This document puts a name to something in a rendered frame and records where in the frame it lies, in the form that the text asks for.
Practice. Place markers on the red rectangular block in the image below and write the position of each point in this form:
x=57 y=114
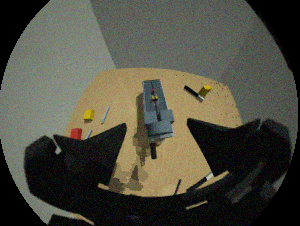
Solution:
x=76 y=133

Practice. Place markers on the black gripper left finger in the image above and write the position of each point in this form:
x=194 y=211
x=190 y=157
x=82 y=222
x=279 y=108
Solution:
x=98 y=153

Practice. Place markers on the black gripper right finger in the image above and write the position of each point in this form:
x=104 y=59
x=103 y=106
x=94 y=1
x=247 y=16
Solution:
x=220 y=144

